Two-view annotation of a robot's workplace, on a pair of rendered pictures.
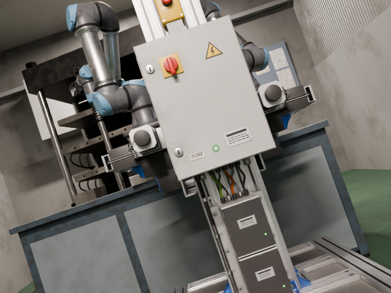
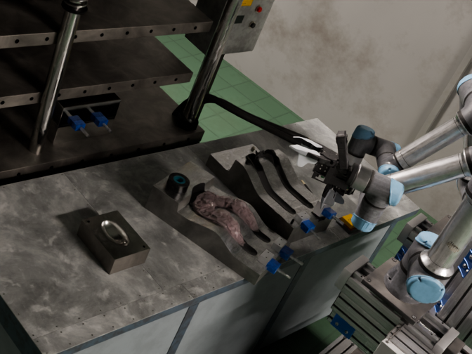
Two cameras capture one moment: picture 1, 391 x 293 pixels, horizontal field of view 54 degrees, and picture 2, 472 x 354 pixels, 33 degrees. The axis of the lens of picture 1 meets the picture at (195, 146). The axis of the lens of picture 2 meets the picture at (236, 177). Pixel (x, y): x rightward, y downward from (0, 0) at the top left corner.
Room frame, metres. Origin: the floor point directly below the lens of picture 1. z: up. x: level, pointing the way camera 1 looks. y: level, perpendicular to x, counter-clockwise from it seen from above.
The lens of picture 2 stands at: (1.44, 2.47, 2.63)
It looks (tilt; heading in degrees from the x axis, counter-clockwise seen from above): 33 degrees down; 297
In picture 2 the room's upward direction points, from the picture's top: 25 degrees clockwise
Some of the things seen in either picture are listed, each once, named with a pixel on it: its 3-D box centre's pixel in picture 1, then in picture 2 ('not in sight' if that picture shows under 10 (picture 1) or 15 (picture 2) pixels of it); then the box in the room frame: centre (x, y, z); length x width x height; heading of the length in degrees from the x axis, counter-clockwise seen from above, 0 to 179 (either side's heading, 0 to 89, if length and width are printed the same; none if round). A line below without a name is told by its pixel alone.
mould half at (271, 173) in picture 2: not in sight; (271, 185); (2.54, -0.03, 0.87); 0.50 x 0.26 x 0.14; 173
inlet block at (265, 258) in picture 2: not in sight; (275, 267); (2.22, 0.34, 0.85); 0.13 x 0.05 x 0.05; 11
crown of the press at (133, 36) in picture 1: (118, 81); not in sight; (3.48, 0.46, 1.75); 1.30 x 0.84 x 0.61; 83
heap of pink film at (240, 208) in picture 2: not in sight; (226, 211); (2.49, 0.33, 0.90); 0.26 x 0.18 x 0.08; 11
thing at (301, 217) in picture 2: not in sight; (309, 227); (2.28, 0.07, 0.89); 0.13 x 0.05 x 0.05; 173
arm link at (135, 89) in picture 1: (136, 95); (427, 254); (1.83, 0.19, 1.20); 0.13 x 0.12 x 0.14; 117
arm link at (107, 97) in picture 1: (96, 59); (459, 230); (1.77, 0.30, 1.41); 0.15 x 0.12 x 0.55; 117
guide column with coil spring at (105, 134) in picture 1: (112, 155); (54, 80); (3.16, 0.67, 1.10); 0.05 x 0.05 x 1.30
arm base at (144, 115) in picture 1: (145, 117); (410, 277); (1.84, 0.18, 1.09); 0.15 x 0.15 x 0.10
